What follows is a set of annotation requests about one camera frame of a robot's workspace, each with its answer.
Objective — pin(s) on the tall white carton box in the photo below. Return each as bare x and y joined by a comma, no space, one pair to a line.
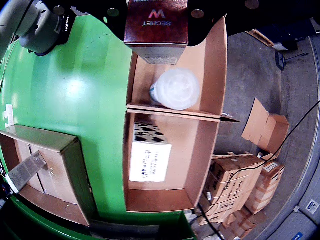
25,170

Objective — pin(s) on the white scribbled paper cutout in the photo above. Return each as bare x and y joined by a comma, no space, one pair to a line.
9,116

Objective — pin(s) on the white carton with cow print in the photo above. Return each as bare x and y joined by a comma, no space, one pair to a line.
150,162

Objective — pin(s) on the wooden pallet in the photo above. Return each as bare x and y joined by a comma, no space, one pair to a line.
260,37

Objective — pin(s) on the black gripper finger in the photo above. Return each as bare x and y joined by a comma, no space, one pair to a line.
200,27
100,10

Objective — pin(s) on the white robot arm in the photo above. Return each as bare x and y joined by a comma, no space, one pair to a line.
37,30

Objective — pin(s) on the cardboard box with divider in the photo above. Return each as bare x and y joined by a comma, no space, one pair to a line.
195,150

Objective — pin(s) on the shallow cardboard tray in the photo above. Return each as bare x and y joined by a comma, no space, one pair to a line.
62,150

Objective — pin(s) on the printed cardboard box stack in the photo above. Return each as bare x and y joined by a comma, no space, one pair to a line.
230,182

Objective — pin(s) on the black floor stand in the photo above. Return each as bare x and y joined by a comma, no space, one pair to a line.
281,60

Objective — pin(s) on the small taped cardboard boxes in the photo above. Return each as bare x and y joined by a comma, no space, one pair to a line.
240,225

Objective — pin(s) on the open plain cardboard box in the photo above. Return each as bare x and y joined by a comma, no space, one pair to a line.
265,127

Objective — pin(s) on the dark red carton box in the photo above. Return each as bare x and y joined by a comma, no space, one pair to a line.
155,30

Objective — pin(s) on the taped cardboard box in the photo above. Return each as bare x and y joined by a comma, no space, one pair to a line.
265,187

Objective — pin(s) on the white bottle with round cap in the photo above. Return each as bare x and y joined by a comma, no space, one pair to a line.
177,88

